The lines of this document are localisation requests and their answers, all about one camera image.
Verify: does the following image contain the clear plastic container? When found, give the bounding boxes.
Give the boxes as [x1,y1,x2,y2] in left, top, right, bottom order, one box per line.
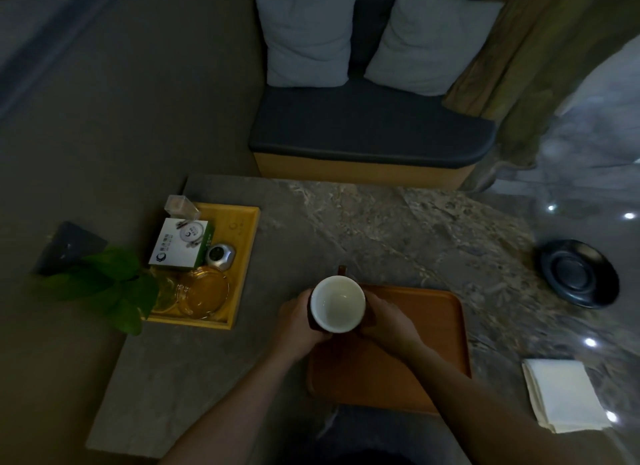
[164,195,201,227]

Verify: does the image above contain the black round plate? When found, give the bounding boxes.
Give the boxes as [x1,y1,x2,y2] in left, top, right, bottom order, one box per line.
[538,239,621,310]

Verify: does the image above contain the round silver gadget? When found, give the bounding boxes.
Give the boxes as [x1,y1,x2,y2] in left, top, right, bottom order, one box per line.
[205,243,237,271]

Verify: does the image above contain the person's left hand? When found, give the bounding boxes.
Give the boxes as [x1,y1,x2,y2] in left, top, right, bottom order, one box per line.
[271,288,334,364]

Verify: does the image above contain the olive brown curtain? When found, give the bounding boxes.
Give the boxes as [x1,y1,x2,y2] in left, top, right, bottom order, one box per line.
[442,0,640,169]

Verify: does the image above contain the green leafy plant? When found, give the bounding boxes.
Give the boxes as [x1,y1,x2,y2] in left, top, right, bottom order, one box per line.
[42,247,160,336]

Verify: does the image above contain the wooden bench base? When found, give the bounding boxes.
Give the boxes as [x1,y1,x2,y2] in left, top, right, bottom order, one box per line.
[252,151,477,192]

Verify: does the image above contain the person's left forearm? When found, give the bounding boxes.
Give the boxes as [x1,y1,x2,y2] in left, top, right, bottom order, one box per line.
[159,349,321,465]

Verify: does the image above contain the person's right hand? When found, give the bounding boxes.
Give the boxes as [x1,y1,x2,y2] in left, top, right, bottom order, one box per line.
[356,290,427,361]

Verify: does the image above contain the yellow wooden tray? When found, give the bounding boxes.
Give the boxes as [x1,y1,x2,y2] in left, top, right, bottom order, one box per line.
[142,202,261,331]

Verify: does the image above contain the person's right forearm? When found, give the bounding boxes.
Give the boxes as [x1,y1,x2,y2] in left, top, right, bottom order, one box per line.
[400,342,632,465]

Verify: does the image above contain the small clear glass dish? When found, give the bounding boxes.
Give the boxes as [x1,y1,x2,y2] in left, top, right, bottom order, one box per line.
[149,274,187,315]

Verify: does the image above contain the square grey pillow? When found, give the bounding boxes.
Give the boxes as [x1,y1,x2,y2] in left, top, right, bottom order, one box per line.
[363,0,505,98]
[255,0,358,88]

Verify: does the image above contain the white and green box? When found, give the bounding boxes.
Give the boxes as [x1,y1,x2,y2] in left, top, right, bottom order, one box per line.
[148,218,216,273]

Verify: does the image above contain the white folded napkin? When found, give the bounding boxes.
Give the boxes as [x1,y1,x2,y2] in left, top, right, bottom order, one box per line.
[521,358,614,435]

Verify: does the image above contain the orange wooden tray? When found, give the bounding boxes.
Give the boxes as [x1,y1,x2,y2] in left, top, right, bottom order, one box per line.
[306,284,473,416]

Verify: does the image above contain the dark plant pot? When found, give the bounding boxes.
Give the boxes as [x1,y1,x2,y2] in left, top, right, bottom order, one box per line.
[32,221,109,276]

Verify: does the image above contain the dark cup with white inside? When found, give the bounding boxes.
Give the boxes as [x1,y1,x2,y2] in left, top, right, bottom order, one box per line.
[306,265,376,334]

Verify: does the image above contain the dark grey seat cushion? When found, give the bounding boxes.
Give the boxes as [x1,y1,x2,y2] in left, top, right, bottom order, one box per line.
[248,74,498,170]

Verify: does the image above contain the person's dark trousers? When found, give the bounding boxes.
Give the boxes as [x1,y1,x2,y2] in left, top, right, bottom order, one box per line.
[287,404,466,465]

